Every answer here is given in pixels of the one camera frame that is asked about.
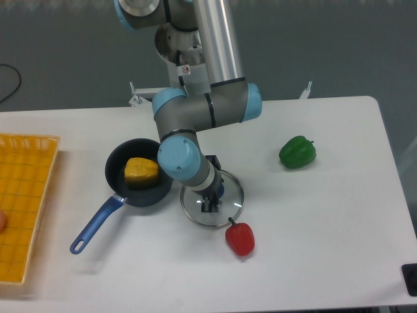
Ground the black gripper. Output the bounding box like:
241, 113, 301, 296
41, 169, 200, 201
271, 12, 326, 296
194, 155, 222, 213

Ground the glass pot lid blue knob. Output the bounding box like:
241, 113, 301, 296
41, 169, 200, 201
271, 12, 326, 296
180, 170, 244, 228

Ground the yellow bell pepper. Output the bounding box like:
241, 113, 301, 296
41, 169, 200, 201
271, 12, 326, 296
124, 157, 159, 190

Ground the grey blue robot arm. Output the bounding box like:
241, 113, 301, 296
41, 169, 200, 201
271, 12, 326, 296
114, 1, 262, 213

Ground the red bell pepper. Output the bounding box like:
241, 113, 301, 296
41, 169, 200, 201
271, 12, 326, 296
225, 217, 255, 257

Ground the green bell pepper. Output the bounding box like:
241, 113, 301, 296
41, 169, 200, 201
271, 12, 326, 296
278, 136, 317, 170

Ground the yellow woven basket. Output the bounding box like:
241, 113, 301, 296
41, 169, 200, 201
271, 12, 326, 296
1, 133, 60, 286

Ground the black device at table corner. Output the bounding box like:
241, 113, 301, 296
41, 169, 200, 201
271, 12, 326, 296
401, 263, 417, 297

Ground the dark pot with blue handle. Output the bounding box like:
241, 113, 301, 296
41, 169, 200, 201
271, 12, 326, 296
70, 138, 173, 254

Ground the white table clamp bracket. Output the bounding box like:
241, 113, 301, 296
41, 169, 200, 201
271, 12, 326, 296
299, 81, 312, 100

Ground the black cable on floor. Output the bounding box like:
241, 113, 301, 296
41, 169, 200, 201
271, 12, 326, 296
0, 63, 22, 104

